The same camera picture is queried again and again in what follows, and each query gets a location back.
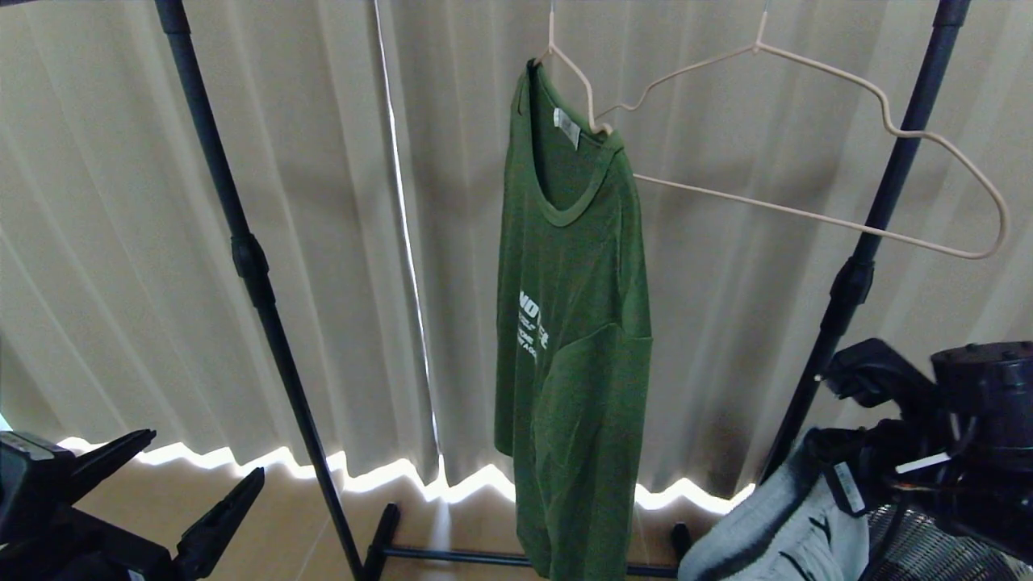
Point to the white laundry basket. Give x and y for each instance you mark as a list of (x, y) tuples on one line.
[(928, 549)]

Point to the black clothes rack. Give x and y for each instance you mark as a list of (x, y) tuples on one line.
[(250, 266)]

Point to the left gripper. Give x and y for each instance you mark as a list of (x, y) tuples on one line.
[(81, 553)]

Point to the green sleeveless shirt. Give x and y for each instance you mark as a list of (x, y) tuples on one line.
[(581, 323)]

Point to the pale grey garment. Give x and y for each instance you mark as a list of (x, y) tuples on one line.
[(775, 524)]

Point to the pink clothes hanger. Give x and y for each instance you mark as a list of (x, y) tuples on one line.
[(575, 77), (807, 215)]

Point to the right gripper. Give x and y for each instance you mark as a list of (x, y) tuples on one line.
[(912, 484)]

